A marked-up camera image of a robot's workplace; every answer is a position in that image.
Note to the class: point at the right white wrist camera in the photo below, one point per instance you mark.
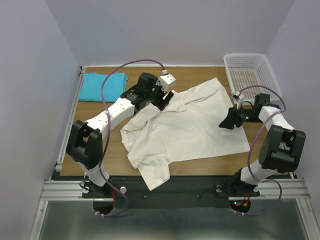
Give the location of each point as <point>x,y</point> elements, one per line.
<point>238,99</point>

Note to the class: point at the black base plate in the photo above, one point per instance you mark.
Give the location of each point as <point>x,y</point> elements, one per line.
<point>179,192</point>

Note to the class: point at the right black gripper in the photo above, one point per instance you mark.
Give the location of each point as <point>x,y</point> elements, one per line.
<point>232,117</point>

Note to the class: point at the folded blue t shirt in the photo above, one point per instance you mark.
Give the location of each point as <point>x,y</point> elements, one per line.
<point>112,90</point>

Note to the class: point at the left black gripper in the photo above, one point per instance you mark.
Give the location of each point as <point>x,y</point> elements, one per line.
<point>161,103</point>

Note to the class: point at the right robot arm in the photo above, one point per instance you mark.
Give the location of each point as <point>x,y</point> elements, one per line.
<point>282,147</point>

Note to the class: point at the electronics board with leds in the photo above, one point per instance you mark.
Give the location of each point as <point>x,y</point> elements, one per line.
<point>240,204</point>

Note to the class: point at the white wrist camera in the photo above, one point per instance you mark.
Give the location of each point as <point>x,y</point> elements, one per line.
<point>167,81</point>
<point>238,99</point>

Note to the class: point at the white t shirt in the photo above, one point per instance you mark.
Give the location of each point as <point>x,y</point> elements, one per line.
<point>187,129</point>

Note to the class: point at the white plastic basket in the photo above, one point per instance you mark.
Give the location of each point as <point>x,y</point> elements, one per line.
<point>248,69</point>

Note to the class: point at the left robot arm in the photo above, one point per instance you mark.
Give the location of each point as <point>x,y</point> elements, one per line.
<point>85,142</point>

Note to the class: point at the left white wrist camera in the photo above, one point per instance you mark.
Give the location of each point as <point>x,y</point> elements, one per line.
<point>167,81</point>

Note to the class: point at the aluminium frame rail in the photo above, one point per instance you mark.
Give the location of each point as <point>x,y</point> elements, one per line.
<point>57,190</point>

